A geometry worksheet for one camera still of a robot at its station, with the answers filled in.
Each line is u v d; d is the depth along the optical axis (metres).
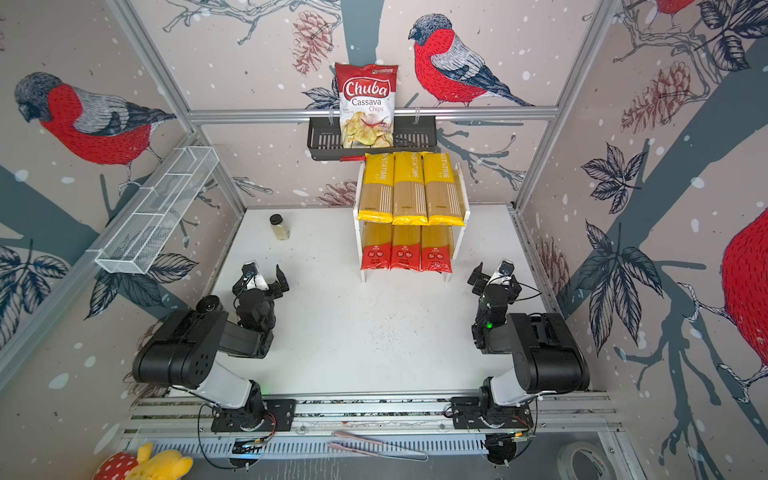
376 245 0.86
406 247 0.86
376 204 0.73
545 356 0.45
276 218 1.05
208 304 0.81
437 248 0.86
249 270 0.76
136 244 0.71
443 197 0.75
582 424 0.73
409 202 0.74
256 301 0.75
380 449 0.70
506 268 0.76
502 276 0.76
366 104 0.85
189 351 0.46
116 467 0.62
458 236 0.78
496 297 0.70
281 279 0.85
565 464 0.65
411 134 0.95
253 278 0.76
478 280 0.83
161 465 0.63
